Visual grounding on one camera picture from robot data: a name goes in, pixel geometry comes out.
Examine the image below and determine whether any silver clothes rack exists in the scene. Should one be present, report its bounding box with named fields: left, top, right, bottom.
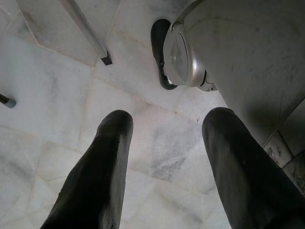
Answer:
left=62, top=0, right=113, bottom=66

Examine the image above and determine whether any black robot left foot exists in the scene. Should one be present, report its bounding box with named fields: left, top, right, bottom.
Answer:
left=150, top=19, right=178, bottom=91

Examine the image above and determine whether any pink marble folding table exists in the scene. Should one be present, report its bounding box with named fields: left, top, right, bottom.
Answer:
left=0, top=93, right=17, bottom=109

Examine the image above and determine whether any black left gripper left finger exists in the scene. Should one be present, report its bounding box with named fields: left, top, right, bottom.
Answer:
left=39, top=109, right=134, bottom=229

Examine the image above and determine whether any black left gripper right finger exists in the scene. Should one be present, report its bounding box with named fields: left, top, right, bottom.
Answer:
left=202, top=107, right=305, bottom=229

